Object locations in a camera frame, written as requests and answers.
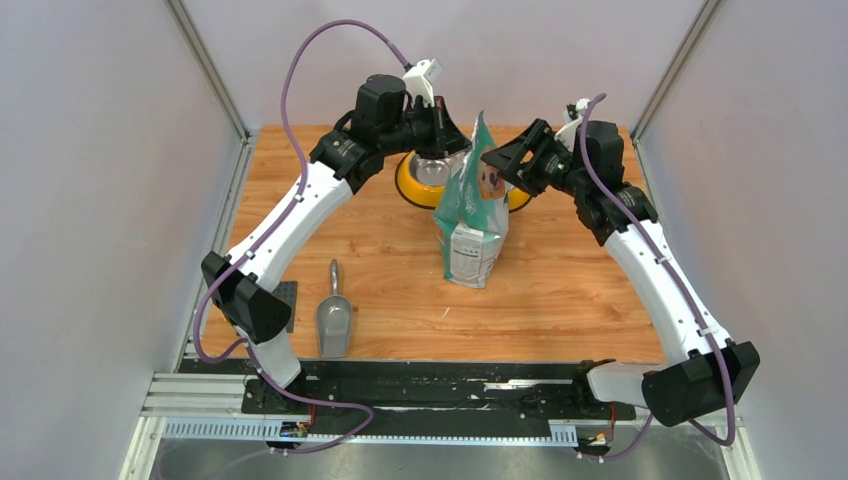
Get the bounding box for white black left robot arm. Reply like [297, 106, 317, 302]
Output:
[201, 70, 470, 413]

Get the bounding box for dark grey building plate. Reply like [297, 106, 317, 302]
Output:
[272, 281, 298, 333]

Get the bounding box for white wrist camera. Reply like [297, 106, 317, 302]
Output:
[402, 58, 442, 107]
[555, 98, 591, 151]

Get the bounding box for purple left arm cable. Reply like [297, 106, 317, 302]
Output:
[190, 18, 415, 456]

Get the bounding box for green pet food bag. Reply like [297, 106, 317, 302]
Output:
[433, 112, 509, 289]

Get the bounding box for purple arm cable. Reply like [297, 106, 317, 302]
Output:
[572, 92, 738, 463]
[190, 18, 415, 456]

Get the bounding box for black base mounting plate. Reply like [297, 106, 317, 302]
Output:
[178, 359, 646, 438]

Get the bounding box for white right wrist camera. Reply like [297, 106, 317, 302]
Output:
[555, 98, 591, 151]

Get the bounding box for aluminium frame post right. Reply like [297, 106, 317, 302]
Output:
[631, 0, 724, 145]

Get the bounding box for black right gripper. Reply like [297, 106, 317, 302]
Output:
[480, 120, 588, 199]

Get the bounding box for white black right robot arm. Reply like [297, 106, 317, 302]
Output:
[481, 119, 761, 427]

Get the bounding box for yellow double pet bowl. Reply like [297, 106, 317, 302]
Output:
[394, 151, 532, 212]

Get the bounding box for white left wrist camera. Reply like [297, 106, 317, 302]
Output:
[402, 58, 442, 107]

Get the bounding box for aluminium frame post left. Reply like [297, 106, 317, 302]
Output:
[164, 0, 251, 144]

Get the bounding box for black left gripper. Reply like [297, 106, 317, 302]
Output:
[380, 96, 474, 161]

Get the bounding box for grey metal scoop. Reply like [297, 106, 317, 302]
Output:
[316, 259, 354, 358]

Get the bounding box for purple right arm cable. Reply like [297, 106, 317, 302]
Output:
[572, 92, 738, 463]

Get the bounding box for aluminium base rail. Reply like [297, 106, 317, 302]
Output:
[119, 372, 757, 480]

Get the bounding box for aluminium frame post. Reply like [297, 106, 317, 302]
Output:
[631, 0, 724, 145]
[164, 0, 251, 144]

